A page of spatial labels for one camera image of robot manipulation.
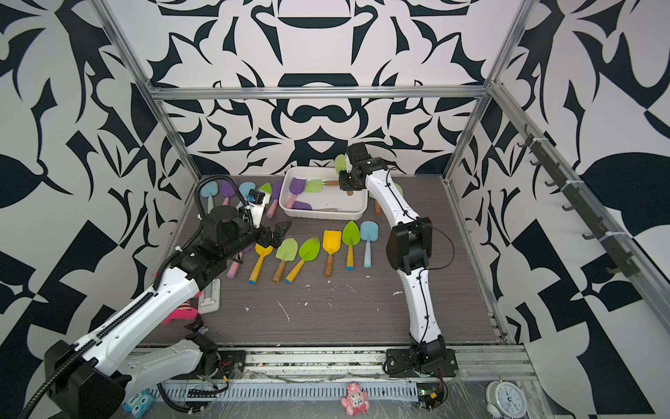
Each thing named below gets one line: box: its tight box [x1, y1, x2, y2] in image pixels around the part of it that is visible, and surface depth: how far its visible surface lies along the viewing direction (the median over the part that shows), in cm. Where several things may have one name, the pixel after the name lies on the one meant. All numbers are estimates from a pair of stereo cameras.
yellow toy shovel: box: [247, 243, 274, 285], surface depth 93 cm
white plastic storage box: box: [279, 165, 369, 221], surface depth 112 cm
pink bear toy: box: [341, 382, 370, 418], surface depth 68 cm
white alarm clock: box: [485, 380, 527, 419], surface depth 67 cm
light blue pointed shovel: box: [359, 220, 380, 269], surface depth 104 cm
